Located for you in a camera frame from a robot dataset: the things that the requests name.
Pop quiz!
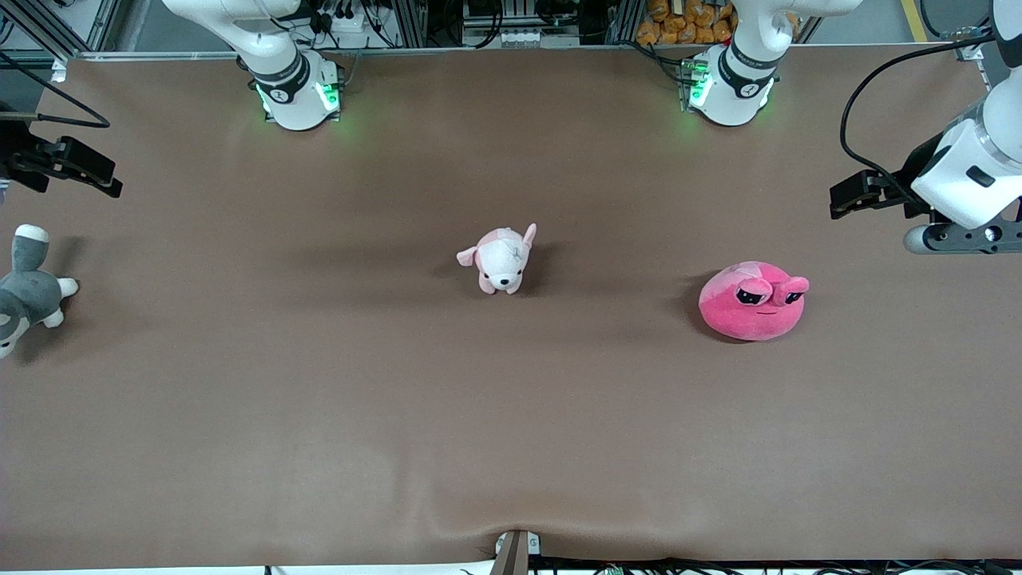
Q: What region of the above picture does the pink round plush toy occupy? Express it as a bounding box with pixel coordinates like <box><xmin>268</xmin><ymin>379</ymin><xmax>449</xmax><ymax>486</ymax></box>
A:
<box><xmin>699</xmin><ymin>261</ymin><xmax>810</xmax><ymax>343</ymax></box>

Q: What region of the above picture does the grey white husky plush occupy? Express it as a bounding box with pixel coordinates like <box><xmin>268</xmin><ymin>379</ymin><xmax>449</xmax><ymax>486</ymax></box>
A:
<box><xmin>0</xmin><ymin>224</ymin><xmax>80</xmax><ymax>359</ymax></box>

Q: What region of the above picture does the orange plush pile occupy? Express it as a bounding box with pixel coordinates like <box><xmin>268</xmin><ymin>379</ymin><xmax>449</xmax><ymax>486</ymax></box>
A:
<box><xmin>636</xmin><ymin>0</ymin><xmax>800</xmax><ymax>47</ymax></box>

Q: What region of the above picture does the white power strip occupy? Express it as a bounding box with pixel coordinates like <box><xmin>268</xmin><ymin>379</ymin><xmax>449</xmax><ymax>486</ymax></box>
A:
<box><xmin>315</xmin><ymin>6</ymin><xmax>370</xmax><ymax>50</ymax></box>

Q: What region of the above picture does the pale pink puppy plush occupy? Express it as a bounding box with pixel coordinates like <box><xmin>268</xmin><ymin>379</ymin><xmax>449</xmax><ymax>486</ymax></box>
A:
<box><xmin>456</xmin><ymin>223</ymin><xmax>538</xmax><ymax>295</ymax></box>

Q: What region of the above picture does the brown table cover mat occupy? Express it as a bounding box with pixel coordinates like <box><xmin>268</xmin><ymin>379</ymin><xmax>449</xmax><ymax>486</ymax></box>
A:
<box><xmin>0</xmin><ymin>44</ymin><xmax>1022</xmax><ymax>570</ymax></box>

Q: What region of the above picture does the metal table edge clamp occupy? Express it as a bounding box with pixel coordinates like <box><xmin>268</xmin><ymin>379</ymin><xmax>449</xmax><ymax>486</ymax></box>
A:
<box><xmin>490</xmin><ymin>529</ymin><xmax>543</xmax><ymax>575</ymax></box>

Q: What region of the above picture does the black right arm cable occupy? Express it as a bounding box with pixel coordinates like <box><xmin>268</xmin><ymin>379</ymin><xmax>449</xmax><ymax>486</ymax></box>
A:
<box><xmin>0</xmin><ymin>51</ymin><xmax>111</xmax><ymax>129</ymax></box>

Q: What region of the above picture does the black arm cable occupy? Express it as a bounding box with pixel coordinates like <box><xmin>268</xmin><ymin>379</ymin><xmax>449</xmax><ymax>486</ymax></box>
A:
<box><xmin>0</xmin><ymin>51</ymin><xmax>111</xmax><ymax>129</ymax></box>
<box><xmin>839</xmin><ymin>32</ymin><xmax>999</xmax><ymax>212</ymax></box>

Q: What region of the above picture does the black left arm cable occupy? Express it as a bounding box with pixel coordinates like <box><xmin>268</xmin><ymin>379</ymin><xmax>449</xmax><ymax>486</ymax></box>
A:
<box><xmin>839</xmin><ymin>32</ymin><xmax>999</xmax><ymax>212</ymax></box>

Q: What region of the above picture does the aluminium corner bracket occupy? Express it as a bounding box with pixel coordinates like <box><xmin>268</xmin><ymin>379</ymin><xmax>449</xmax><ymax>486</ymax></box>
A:
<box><xmin>942</xmin><ymin>28</ymin><xmax>995</xmax><ymax>61</ymax></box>

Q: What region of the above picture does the aluminium frame post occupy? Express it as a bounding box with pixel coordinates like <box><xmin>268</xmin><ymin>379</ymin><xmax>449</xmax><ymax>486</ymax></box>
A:
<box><xmin>390</xmin><ymin>0</ymin><xmax>429</xmax><ymax>50</ymax></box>

